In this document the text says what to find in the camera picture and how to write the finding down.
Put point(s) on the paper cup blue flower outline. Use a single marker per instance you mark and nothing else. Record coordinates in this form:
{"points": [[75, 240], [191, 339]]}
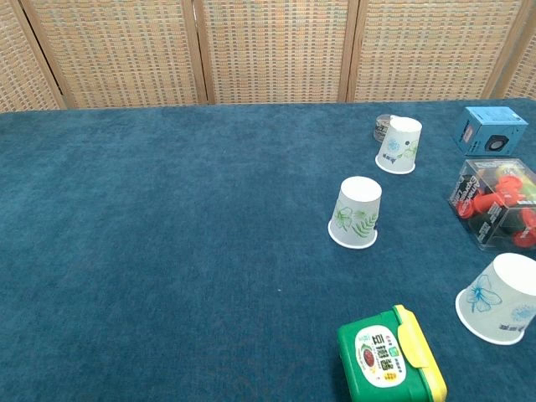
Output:
{"points": [[502, 293]]}

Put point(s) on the paper cup green leaf print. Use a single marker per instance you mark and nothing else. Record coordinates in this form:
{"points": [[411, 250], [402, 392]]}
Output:
{"points": [[356, 209]]}

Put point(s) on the paper cup blue dandelion print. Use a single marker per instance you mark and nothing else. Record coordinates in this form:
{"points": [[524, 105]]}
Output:
{"points": [[400, 146]]}

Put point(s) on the clear box with red parts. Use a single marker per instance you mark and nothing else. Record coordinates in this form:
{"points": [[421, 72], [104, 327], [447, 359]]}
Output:
{"points": [[494, 201]]}

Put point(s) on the dark blue table mat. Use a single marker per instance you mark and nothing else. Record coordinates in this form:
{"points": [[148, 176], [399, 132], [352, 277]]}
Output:
{"points": [[167, 251]]}

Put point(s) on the green yellow packet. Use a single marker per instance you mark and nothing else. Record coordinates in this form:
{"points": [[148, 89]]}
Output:
{"points": [[385, 360]]}

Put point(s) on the small clear glass jar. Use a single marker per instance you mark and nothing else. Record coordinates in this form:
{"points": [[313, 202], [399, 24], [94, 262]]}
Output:
{"points": [[381, 127]]}

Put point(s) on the light blue speaker box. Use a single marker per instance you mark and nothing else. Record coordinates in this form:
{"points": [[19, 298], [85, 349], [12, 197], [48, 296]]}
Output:
{"points": [[490, 125]]}

